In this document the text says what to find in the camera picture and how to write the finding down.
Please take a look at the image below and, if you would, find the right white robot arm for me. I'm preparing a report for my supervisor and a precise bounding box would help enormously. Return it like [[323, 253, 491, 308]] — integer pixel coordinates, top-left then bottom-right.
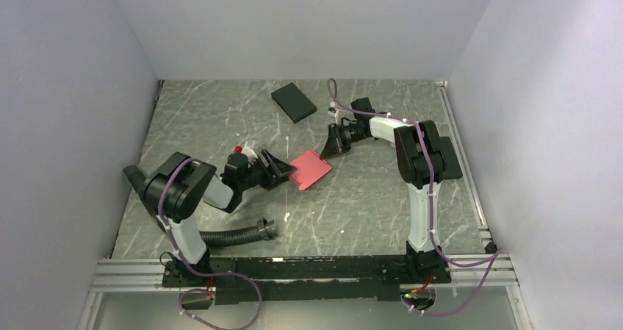
[[320, 98, 463, 282]]

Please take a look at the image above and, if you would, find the red paper box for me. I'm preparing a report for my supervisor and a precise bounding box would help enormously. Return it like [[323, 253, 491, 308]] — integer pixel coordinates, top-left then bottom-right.
[[289, 149, 332, 191]]

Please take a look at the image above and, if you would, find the black corrugated hose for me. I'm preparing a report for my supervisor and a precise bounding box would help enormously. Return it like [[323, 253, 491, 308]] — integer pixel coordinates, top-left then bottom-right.
[[122, 164, 279, 248]]

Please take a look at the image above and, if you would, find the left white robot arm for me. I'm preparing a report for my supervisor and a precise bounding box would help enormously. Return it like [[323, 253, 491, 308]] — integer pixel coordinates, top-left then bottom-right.
[[123, 149, 297, 286]]

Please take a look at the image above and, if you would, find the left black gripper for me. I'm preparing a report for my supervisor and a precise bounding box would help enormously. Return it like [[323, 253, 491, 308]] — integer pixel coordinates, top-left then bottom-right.
[[240, 148, 297, 192]]

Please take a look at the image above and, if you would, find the aluminium frame rail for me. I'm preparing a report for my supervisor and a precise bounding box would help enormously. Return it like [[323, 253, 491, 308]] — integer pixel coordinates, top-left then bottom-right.
[[79, 165, 529, 329]]

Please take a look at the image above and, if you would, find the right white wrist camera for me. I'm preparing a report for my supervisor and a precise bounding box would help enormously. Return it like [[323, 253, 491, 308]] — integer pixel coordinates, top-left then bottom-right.
[[327, 101, 345, 125]]

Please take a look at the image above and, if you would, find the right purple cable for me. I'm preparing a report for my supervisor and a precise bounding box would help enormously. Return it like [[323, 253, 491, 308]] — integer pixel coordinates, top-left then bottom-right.
[[327, 78, 505, 318]]

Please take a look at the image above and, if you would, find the black flat box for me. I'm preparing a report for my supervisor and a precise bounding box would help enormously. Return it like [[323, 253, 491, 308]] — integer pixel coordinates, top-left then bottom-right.
[[271, 82, 317, 123]]

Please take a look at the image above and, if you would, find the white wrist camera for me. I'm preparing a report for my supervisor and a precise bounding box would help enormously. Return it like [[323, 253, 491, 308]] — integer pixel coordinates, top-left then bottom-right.
[[234, 140, 258, 165], [327, 101, 345, 125]]

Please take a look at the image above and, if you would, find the black ridged tray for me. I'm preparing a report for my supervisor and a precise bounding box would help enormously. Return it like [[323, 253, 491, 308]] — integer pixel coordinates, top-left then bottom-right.
[[440, 137, 463, 181]]

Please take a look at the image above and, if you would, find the purple cable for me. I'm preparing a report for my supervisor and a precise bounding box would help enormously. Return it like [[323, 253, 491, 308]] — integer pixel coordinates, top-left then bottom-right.
[[327, 78, 505, 318], [156, 158, 264, 330]]

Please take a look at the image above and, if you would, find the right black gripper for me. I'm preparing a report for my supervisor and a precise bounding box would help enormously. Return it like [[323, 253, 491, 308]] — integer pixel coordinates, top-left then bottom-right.
[[320, 123, 368, 160]]

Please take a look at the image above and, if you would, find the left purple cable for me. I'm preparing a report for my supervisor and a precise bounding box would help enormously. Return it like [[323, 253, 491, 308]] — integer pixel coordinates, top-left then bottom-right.
[[156, 158, 264, 330]]

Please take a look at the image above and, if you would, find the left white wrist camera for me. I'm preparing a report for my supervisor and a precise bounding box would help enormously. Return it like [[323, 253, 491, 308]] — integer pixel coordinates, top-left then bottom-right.
[[234, 140, 258, 165]]

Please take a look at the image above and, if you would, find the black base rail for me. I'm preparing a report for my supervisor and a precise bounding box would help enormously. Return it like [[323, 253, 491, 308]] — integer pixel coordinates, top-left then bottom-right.
[[162, 255, 451, 305]]

